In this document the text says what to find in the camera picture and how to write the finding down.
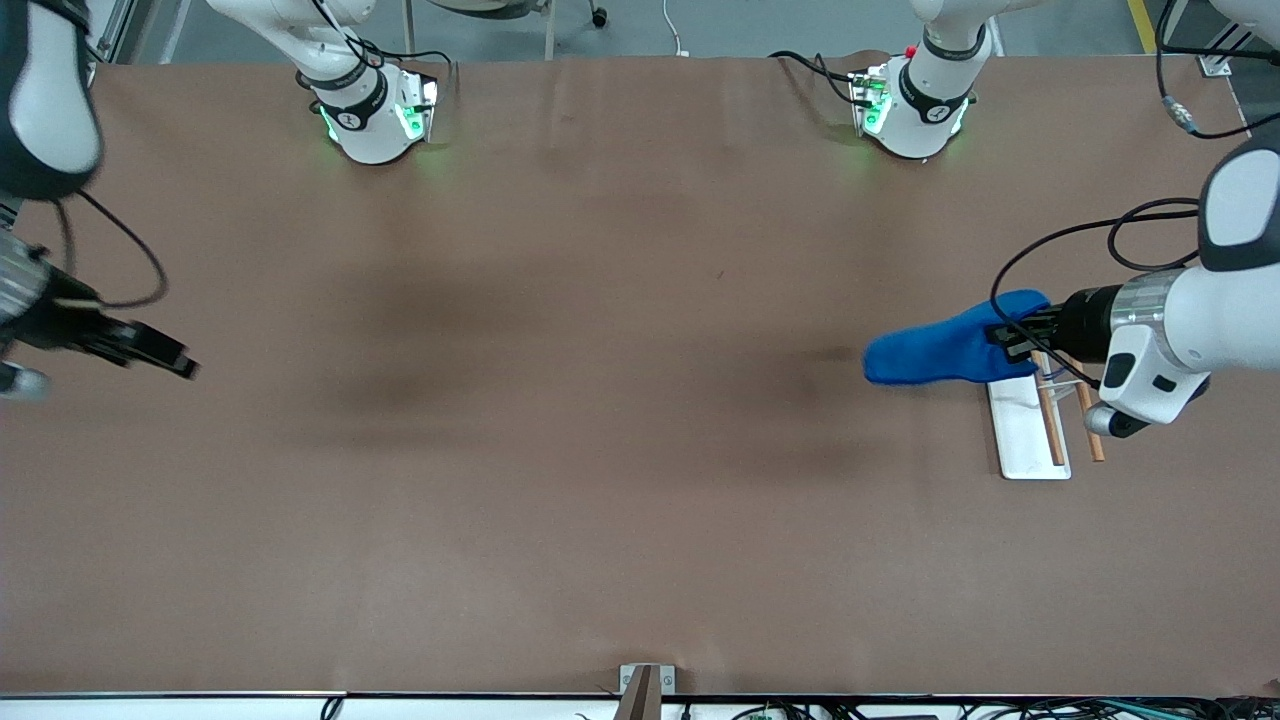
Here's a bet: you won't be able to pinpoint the black arm wrist cable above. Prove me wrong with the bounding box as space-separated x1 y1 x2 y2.
55 190 169 309
990 0 1280 391

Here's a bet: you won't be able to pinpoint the stool with caster wheels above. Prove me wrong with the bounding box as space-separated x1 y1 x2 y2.
400 0 611 61

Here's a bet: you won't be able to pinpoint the white towel rack wooden bars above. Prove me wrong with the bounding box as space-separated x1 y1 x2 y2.
985 350 1107 482

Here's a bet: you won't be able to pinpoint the black right arm wrist cable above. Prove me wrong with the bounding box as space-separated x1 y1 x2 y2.
55 190 169 309

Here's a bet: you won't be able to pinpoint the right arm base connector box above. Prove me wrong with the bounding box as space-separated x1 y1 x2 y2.
398 72 441 143

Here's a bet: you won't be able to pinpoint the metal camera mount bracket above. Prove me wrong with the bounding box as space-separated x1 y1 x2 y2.
618 663 676 720

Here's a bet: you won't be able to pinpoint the black arm base cable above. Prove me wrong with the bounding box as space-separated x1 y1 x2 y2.
300 0 456 96
768 50 866 109

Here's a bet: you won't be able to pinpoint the black left arm wrist cable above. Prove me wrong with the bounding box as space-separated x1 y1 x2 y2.
990 0 1280 391

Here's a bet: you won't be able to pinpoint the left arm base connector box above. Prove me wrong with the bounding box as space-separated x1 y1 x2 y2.
850 68 891 136

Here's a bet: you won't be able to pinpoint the aluminium frame profile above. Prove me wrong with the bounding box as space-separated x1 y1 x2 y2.
1195 18 1251 77
85 0 136 67

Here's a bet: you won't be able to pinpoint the tangled cables bundle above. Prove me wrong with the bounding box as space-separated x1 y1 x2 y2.
570 697 1280 720

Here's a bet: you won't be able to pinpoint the blue microfibre towel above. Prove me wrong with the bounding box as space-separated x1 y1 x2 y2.
863 290 1052 389

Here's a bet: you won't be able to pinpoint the black left arm base cable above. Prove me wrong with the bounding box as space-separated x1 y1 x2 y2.
768 50 866 109

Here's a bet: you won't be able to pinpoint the brown table cover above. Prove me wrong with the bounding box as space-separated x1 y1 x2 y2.
0 55 1280 698

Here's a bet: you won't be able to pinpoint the black right arm base cable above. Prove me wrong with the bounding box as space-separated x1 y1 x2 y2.
300 0 456 96

